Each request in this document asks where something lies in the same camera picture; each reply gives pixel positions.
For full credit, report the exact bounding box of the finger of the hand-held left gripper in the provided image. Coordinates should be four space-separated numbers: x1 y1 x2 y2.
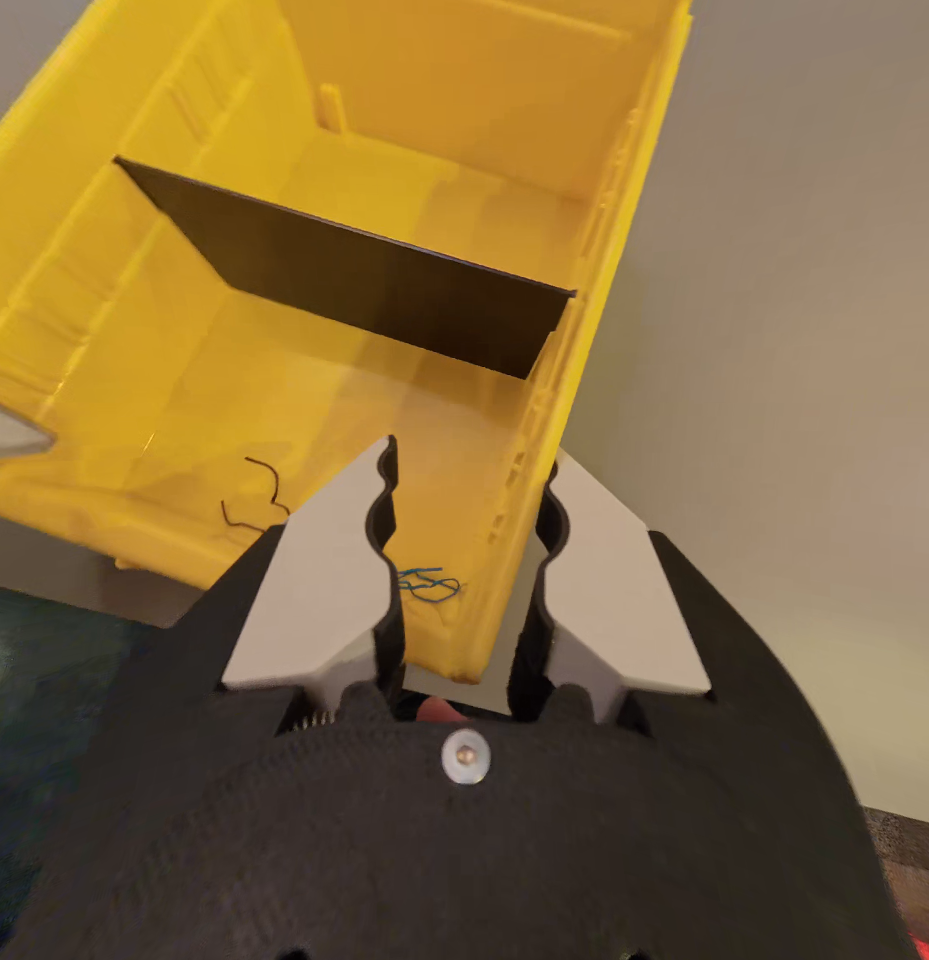
0 399 58 460

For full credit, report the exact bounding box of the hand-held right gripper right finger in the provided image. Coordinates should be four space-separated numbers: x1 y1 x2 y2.
508 448 713 723

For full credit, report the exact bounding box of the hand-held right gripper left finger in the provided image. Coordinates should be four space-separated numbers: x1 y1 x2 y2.
221 433 406 710

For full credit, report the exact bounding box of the yellow plastic bin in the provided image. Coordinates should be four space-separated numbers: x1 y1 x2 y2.
0 0 694 685

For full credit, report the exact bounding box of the blue twist tie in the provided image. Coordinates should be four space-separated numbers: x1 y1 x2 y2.
394 565 463 606

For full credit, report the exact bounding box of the black twist tie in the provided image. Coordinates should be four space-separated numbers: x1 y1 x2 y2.
220 455 292 536

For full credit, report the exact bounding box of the black bin divider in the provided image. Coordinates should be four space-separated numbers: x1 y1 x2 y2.
113 155 578 381

